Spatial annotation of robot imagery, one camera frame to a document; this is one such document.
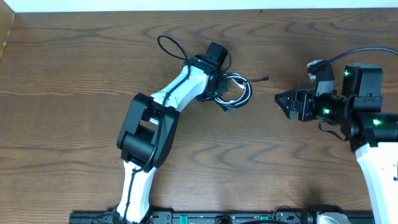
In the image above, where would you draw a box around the black usb cable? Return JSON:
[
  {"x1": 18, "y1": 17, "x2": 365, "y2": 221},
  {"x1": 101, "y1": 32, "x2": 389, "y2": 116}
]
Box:
[{"x1": 213, "y1": 73, "x2": 271, "y2": 114}]

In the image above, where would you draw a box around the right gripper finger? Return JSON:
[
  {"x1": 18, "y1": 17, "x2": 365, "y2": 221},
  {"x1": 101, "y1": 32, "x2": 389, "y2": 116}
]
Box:
[
  {"x1": 275, "y1": 96, "x2": 297, "y2": 119},
  {"x1": 275, "y1": 90, "x2": 299, "y2": 101}
]

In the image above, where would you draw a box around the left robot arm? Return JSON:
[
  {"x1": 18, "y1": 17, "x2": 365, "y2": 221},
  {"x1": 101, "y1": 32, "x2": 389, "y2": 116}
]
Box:
[{"x1": 113, "y1": 42, "x2": 229, "y2": 223}]

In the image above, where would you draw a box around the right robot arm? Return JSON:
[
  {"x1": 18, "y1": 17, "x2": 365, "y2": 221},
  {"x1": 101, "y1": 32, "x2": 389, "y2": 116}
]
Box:
[{"x1": 275, "y1": 63, "x2": 397, "y2": 223}]

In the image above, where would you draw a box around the white usb cable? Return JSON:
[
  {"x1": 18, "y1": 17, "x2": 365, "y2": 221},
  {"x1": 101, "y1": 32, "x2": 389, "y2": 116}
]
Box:
[{"x1": 214, "y1": 73, "x2": 250, "y2": 105}]

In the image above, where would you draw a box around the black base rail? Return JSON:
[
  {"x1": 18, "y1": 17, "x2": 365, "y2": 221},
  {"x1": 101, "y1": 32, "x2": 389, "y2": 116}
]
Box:
[{"x1": 68, "y1": 208, "x2": 376, "y2": 224}]

